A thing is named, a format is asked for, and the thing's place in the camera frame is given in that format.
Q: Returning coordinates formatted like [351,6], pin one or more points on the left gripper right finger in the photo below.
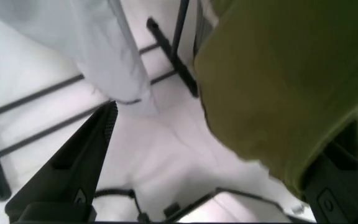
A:
[346,193]

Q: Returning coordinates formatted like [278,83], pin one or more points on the pale grey shorts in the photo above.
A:
[104,46]

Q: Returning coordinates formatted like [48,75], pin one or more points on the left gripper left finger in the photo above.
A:
[70,186]

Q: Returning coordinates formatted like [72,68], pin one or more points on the green garment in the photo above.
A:
[275,77]

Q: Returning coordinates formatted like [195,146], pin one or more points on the black clothes rack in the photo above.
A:
[179,65]

